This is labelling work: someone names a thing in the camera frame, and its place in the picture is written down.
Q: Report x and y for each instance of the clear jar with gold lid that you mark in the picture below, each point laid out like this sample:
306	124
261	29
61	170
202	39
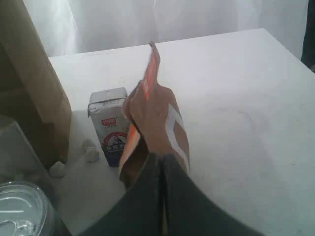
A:
17	155

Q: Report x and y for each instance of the white backdrop curtain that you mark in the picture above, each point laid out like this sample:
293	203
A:
76	26

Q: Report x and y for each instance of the can with clear plastic lid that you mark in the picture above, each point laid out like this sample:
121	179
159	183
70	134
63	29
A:
25	210

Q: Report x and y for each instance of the small white milk carton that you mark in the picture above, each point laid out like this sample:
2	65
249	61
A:
105	109

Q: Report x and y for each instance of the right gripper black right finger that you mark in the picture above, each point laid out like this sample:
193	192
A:
189	212

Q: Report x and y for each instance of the brown pouch with orange label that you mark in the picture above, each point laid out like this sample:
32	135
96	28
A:
156	124

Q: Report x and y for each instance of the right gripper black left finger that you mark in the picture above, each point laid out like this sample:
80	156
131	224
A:
139	212

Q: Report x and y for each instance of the white crumpled ball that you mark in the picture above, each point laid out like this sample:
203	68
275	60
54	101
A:
91	155
87	143
21	176
57	170

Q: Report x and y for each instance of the brown paper shopping bag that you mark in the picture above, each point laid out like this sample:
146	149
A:
30	91

